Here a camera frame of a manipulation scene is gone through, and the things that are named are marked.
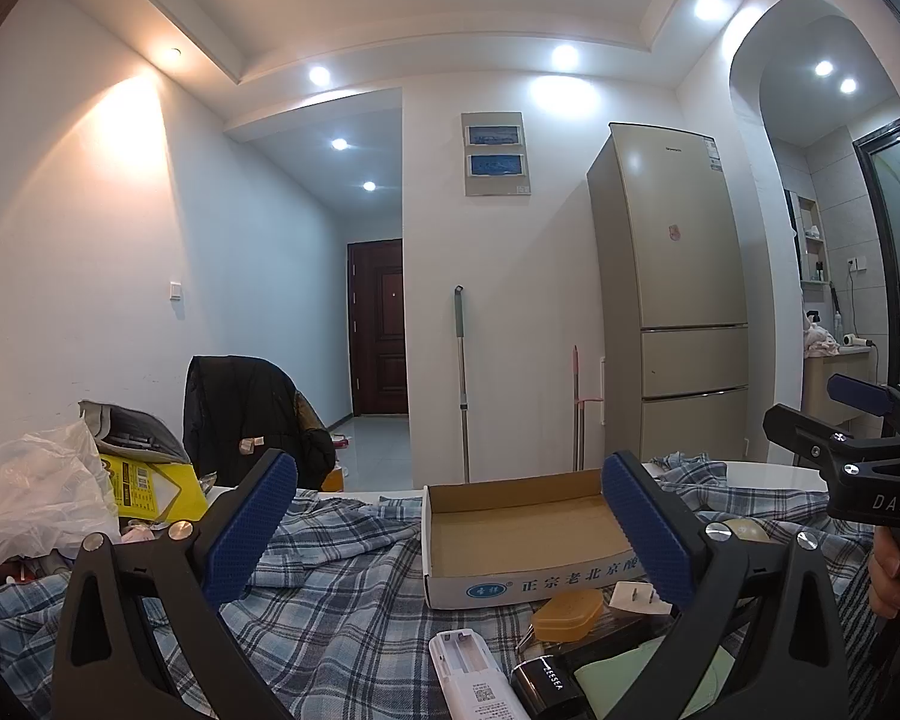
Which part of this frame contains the blue plaid cloth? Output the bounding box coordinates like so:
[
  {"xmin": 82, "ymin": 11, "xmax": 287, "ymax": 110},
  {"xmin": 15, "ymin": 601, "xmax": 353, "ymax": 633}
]
[{"xmin": 0, "ymin": 454, "xmax": 882, "ymax": 720}]

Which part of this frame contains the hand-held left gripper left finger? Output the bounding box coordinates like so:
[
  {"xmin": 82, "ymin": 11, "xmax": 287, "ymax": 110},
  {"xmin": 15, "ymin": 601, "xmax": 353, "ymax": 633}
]
[{"xmin": 51, "ymin": 448, "xmax": 301, "ymax": 720}]

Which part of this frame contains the grey bag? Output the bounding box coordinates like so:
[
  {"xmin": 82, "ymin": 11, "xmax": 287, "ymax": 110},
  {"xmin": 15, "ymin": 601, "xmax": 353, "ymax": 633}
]
[{"xmin": 79, "ymin": 400, "xmax": 193, "ymax": 466}]

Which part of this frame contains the shallow cardboard box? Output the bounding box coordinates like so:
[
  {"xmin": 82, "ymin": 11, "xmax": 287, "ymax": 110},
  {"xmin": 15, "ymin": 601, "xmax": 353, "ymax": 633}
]
[{"xmin": 420, "ymin": 469, "xmax": 680, "ymax": 611}]

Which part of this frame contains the white plastic bag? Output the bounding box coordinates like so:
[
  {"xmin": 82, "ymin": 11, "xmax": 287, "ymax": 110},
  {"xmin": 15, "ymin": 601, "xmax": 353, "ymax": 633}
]
[{"xmin": 0, "ymin": 420, "xmax": 121, "ymax": 595}]

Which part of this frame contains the pink cloth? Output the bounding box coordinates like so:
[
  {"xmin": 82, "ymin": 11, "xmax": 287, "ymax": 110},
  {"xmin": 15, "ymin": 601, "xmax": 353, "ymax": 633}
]
[{"xmin": 802, "ymin": 315, "xmax": 841, "ymax": 358}]

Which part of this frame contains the long black cosmetic box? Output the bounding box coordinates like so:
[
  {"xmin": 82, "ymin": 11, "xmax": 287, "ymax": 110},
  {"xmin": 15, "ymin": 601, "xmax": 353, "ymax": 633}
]
[{"xmin": 540, "ymin": 607, "xmax": 680, "ymax": 672}]

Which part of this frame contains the beige round tape roll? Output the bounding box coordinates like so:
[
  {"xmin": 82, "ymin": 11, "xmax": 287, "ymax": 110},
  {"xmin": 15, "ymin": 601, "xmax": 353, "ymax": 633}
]
[{"xmin": 720, "ymin": 519, "xmax": 770, "ymax": 545}]

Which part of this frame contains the orange soap box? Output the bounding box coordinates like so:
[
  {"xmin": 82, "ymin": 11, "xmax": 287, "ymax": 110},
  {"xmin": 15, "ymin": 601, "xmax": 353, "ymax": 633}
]
[{"xmin": 532, "ymin": 589, "xmax": 605, "ymax": 643}]

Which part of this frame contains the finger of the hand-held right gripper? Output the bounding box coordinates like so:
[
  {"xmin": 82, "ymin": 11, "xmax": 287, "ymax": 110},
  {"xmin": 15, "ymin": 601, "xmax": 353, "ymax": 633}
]
[
  {"xmin": 763, "ymin": 403, "xmax": 860, "ymax": 481},
  {"xmin": 827, "ymin": 373, "xmax": 900, "ymax": 440}
]

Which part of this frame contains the grey electrical panel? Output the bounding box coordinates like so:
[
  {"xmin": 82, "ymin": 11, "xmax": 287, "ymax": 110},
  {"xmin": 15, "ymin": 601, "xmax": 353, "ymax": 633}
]
[{"xmin": 461, "ymin": 111, "xmax": 533, "ymax": 197}]

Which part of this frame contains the beige refrigerator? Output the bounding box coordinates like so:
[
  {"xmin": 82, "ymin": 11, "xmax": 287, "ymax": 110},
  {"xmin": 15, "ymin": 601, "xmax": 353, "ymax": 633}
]
[{"xmin": 586, "ymin": 122, "xmax": 751, "ymax": 466}]

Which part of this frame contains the small black box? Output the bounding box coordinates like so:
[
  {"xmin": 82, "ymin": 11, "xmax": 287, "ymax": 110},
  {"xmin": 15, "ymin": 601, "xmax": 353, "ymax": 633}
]
[{"xmin": 510, "ymin": 656, "xmax": 590, "ymax": 720}]

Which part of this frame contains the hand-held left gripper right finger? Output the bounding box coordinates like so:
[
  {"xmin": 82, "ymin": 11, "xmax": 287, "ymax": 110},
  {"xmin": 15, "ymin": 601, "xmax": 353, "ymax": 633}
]
[{"xmin": 601, "ymin": 451, "xmax": 850, "ymax": 720}]

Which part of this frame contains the dark brown door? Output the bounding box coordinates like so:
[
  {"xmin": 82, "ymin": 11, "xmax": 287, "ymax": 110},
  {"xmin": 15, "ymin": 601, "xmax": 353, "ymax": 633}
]
[{"xmin": 347, "ymin": 238, "xmax": 410, "ymax": 417}]

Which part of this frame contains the wall shelf niche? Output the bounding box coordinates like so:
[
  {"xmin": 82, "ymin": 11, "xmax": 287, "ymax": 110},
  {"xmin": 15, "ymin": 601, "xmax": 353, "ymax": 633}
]
[{"xmin": 787, "ymin": 191, "xmax": 828, "ymax": 286}]

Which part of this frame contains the white remote control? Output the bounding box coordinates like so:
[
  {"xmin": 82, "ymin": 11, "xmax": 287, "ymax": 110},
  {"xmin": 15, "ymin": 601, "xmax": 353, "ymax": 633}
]
[{"xmin": 429, "ymin": 630, "xmax": 530, "ymax": 720}]

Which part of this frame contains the yellow box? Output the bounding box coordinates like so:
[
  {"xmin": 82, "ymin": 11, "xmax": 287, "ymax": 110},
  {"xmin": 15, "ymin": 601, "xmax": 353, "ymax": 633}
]
[{"xmin": 97, "ymin": 454, "xmax": 208, "ymax": 520}]

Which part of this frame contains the person's right hand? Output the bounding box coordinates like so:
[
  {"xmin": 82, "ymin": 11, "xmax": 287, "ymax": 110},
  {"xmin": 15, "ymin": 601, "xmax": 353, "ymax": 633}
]
[{"xmin": 868, "ymin": 532, "xmax": 900, "ymax": 620}]

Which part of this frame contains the green wallet pouch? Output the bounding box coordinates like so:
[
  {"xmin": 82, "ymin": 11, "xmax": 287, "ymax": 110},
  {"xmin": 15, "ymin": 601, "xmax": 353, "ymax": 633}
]
[{"xmin": 574, "ymin": 634, "xmax": 713, "ymax": 720}]

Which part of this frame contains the bathroom vanity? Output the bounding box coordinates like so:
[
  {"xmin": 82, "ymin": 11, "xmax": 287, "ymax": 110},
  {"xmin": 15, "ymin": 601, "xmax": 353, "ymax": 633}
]
[{"xmin": 801, "ymin": 349, "xmax": 883, "ymax": 422}]

